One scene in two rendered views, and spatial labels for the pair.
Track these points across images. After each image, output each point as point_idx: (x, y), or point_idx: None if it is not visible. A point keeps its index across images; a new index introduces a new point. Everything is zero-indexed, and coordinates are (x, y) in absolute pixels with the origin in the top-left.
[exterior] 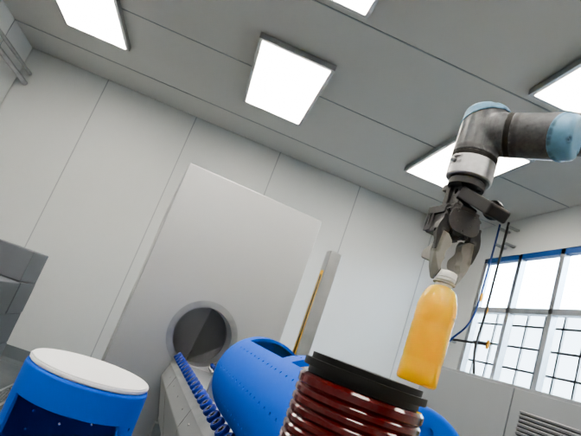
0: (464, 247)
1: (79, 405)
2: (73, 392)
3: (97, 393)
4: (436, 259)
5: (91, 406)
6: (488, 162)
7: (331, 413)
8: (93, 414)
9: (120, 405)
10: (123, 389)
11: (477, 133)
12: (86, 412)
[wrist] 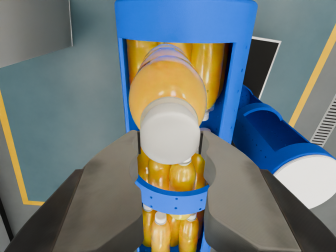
0: (125, 211)
1: (307, 147)
2: (317, 150)
3: (306, 152)
4: (232, 146)
5: (302, 148)
6: None
7: None
8: (296, 146)
9: (286, 155)
10: (293, 162)
11: None
12: (301, 145)
